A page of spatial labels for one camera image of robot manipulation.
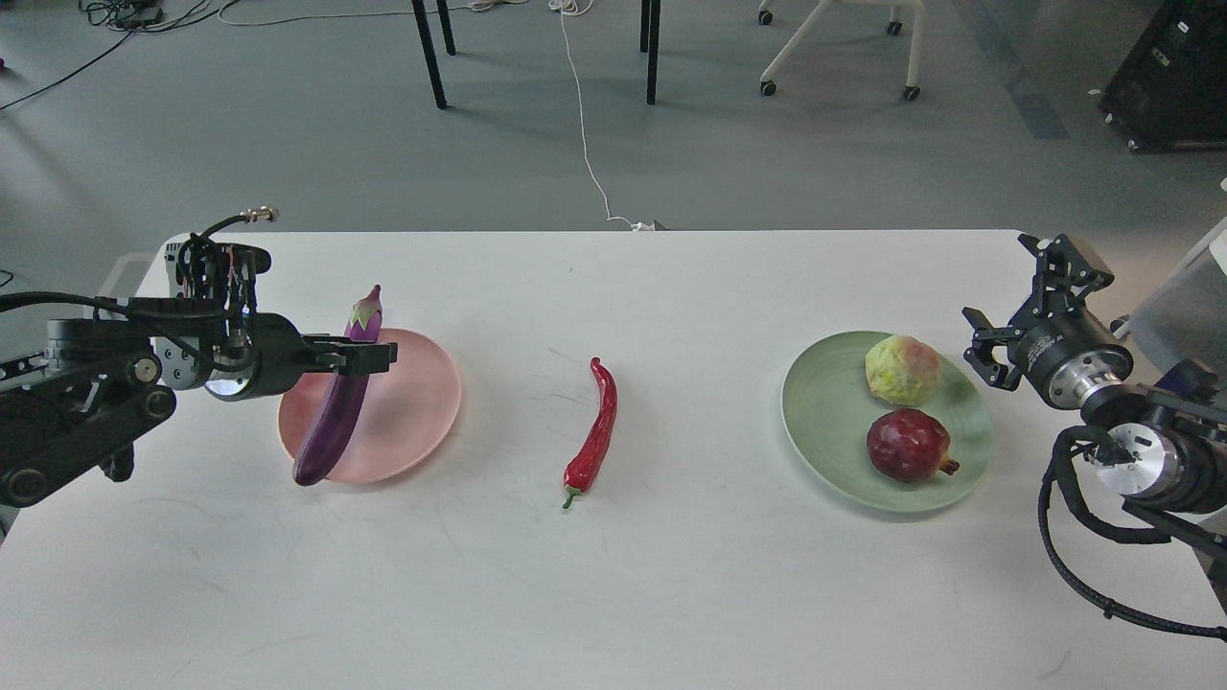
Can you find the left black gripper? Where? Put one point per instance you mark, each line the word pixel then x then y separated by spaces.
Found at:
pixel 279 355

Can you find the purple eggplant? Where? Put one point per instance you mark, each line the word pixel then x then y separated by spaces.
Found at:
pixel 337 415

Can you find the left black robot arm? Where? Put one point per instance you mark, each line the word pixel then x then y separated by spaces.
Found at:
pixel 106 379

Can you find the green plate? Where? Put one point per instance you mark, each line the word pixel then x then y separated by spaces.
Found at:
pixel 827 410

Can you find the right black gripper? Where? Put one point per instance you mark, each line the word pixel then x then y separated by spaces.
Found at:
pixel 1064 352

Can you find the black equipment case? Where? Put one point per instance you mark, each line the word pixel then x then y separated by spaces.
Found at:
pixel 1169 94

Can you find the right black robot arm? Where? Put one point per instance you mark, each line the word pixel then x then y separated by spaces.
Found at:
pixel 1144 457

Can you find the green pink apple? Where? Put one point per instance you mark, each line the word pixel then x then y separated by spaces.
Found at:
pixel 902 370

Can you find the red chili pepper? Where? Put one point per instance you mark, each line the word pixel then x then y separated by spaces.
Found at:
pixel 582 470

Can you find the red pomegranate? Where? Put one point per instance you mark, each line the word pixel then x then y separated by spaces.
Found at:
pixel 908 445

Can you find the pink plate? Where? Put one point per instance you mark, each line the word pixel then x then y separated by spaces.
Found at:
pixel 406 414

